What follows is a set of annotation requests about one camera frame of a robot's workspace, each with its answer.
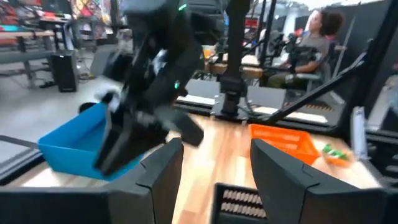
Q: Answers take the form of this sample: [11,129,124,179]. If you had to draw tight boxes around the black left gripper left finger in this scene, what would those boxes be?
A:
[105,138,185,224]

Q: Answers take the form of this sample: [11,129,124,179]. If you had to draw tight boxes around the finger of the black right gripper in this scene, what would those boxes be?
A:
[124,119,170,170]
[93,110,133,177]

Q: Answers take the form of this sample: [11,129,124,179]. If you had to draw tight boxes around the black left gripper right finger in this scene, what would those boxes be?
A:
[250,138,380,224]

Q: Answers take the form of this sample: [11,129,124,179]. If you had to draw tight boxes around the orange slotted plastic basket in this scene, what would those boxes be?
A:
[248,123,322,166]

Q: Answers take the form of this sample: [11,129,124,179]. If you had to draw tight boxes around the blue plastic bin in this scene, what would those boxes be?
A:
[37,101,144,182]

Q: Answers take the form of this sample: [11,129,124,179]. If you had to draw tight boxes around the black table clamp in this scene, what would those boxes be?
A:
[78,101,98,114]

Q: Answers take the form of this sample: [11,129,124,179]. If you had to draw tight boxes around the black slotted plastic basket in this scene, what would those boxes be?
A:
[210,182,269,224]

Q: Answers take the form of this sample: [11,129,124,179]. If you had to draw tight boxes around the green plastic toy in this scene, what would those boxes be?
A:
[322,144,349,161]

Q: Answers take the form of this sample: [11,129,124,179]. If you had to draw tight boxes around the neighbouring orange basket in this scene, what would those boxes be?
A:
[201,45,216,60]

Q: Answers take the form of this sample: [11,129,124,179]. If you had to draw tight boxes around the black computer tower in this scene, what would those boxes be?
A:
[50,50,79,93]

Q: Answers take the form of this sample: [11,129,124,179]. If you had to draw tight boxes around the neighbouring wooden table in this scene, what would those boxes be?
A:
[203,52,264,79]

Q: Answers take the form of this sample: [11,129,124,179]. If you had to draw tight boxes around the black drawer cabinet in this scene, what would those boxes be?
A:
[366,130,398,188]

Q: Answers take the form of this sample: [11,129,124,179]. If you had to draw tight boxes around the person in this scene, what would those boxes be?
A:
[266,9,345,91]

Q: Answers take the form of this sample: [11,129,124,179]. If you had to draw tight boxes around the colourful patchwork quilt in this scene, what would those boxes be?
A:
[69,0,105,20]

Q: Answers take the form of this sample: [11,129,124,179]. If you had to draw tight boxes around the silver aluminium rail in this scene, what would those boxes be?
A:
[351,105,370,161]

